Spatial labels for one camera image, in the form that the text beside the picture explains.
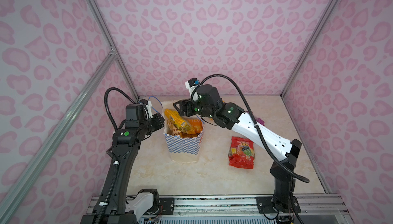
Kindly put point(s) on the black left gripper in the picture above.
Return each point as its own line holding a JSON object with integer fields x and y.
{"x": 158, "y": 119}

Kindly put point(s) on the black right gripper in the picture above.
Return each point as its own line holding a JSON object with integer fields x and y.
{"x": 189, "y": 102}

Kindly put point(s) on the yellow fruit candy bag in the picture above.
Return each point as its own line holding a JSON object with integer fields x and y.
{"x": 180, "y": 123}

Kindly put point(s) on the checkered paper bag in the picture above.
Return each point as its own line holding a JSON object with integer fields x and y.
{"x": 181, "y": 149}

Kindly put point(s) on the tan paper snack bag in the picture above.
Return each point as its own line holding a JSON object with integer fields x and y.
{"x": 174, "y": 131}

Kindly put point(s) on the orange corn snack bag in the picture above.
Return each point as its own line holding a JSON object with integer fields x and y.
{"x": 196, "y": 124}

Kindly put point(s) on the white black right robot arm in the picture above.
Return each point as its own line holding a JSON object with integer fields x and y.
{"x": 283, "y": 152}

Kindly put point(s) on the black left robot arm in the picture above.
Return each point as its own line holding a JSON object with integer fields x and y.
{"x": 126, "y": 168}

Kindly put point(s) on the red fruit candy bag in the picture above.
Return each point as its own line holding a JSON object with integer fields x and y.
{"x": 241, "y": 153}

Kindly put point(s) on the purple grape candy bag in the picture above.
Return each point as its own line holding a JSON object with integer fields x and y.
{"x": 260, "y": 121}

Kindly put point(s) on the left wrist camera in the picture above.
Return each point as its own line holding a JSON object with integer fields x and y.
{"x": 140, "y": 111}

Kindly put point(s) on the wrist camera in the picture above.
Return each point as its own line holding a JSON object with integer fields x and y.
{"x": 192, "y": 84}
{"x": 140, "y": 111}

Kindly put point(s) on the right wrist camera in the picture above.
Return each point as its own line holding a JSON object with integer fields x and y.
{"x": 192, "y": 84}

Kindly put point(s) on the aluminium frame post left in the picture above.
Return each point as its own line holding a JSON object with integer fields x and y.
{"x": 94, "y": 7}

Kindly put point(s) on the aluminium frame post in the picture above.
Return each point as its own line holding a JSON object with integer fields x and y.
{"x": 321, "y": 23}
{"x": 94, "y": 7}

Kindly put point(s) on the aluminium diagonal frame bar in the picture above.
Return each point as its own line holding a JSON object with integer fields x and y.
{"x": 29, "y": 176}

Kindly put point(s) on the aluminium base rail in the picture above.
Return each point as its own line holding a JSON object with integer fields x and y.
{"x": 241, "y": 209}

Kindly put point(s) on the aluminium frame post right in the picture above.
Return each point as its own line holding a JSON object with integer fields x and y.
{"x": 321, "y": 23}

